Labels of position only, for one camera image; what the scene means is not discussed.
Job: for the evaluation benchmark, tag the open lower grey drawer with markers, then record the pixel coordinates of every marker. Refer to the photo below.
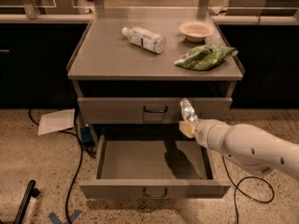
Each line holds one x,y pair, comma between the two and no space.
126,165

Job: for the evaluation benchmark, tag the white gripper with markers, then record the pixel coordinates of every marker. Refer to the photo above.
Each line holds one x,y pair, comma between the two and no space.
207,133

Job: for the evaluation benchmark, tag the black bar object on floor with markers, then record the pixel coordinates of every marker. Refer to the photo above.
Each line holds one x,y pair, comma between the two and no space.
31,192

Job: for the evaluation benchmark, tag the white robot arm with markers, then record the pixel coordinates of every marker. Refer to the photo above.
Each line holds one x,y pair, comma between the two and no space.
256,151

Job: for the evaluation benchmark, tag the metal lower drawer handle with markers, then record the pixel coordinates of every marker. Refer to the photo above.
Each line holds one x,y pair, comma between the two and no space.
155,192

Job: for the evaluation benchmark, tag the clear plastic water bottle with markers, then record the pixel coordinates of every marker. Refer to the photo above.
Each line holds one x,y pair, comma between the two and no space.
145,39

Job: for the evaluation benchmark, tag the black upper drawer handle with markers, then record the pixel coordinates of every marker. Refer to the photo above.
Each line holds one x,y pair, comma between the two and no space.
155,111

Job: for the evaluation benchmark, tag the blue power adapter box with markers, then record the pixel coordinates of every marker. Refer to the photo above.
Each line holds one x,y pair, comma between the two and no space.
86,137

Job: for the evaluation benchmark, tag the white paper sheet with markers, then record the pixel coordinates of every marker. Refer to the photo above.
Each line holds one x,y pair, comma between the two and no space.
56,121

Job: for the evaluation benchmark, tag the grey metal drawer cabinet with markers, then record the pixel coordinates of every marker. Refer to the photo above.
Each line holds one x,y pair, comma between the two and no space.
105,64

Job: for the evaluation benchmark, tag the white paper bowl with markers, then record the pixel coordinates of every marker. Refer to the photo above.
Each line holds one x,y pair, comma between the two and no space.
196,31

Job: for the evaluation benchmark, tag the closed upper grey drawer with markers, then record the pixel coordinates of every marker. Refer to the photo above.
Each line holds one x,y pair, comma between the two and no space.
111,110

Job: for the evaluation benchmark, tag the green chip bag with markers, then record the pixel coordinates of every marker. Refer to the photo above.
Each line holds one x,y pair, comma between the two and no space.
205,57

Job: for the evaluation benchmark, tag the crushed silver redbull can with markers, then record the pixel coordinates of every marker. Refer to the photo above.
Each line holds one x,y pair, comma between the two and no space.
187,111

